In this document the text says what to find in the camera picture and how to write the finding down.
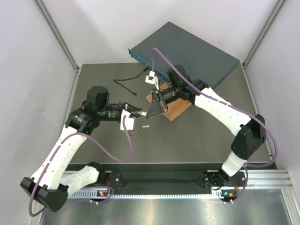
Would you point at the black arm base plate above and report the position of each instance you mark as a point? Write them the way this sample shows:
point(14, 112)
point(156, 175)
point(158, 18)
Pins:
point(167, 178)

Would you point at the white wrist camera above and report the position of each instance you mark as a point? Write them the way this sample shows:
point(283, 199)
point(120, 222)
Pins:
point(151, 78)
point(127, 121)

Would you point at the slotted cable duct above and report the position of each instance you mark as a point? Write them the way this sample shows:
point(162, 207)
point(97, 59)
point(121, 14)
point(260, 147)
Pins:
point(99, 194)

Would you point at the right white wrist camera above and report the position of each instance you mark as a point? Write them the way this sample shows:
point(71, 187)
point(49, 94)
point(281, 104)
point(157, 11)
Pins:
point(151, 78)

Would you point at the blue network switch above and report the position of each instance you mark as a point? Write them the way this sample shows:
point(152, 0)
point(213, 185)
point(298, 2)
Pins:
point(200, 59)

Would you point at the wooden board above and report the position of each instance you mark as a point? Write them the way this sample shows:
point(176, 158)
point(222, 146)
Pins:
point(175, 108)

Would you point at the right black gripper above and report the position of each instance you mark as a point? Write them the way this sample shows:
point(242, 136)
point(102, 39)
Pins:
point(157, 107)

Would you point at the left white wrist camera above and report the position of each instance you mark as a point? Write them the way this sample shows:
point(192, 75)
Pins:
point(127, 121)

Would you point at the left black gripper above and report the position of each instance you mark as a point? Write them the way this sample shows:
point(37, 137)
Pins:
point(127, 107)

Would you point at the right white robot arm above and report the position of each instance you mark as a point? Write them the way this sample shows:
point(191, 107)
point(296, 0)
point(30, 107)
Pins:
point(248, 132)

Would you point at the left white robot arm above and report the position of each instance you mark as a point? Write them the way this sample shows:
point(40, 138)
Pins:
point(47, 186)

